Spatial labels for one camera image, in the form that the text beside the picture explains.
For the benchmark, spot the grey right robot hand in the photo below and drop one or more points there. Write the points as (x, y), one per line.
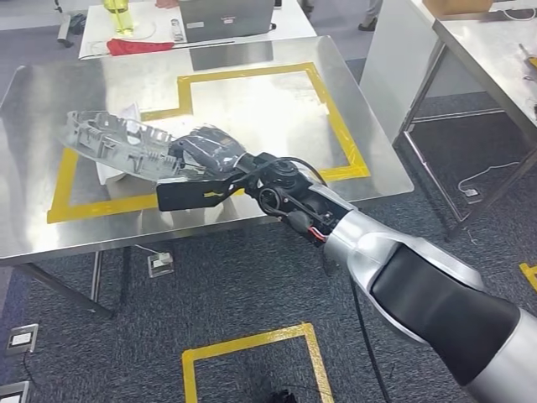
(210, 150)

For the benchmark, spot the silver wheel cover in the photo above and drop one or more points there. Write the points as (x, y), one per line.
(105, 147)

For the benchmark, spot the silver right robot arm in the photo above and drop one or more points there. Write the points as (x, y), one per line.
(419, 289)

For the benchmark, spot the stainless steel workbench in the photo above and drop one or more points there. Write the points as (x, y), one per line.
(260, 122)

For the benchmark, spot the white object on workbench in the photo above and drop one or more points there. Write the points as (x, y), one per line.
(110, 173)

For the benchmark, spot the yellow tape on workbench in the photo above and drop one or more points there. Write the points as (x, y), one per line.
(62, 189)

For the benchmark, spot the steel floor socket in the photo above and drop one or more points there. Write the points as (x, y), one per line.
(471, 193)
(21, 339)
(161, 266)
(12, 395)

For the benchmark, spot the grey laptop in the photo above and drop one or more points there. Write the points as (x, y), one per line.
(226, 19)

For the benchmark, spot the red cloth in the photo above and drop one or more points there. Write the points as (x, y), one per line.
(134, 47)

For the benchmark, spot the seated person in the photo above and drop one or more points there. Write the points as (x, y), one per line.
(167, 3)

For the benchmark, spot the yellow drink bottle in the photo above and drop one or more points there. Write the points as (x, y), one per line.
(121, 19)

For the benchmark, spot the white desk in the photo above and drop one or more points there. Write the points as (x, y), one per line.
(96, 33)

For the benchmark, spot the standing person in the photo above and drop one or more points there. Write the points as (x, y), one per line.
(369, 23)

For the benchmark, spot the white cabinet panel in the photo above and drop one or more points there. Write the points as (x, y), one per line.
(394, 66)

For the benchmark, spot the brown cardboard box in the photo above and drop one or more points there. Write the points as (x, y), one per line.
(457, 5)

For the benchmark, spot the stainless steel table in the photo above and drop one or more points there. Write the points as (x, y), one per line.
(482, 55)

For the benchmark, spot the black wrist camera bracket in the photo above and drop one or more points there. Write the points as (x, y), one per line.
(241, 177)

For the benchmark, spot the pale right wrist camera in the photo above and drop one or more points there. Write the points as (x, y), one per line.
(185, 194)

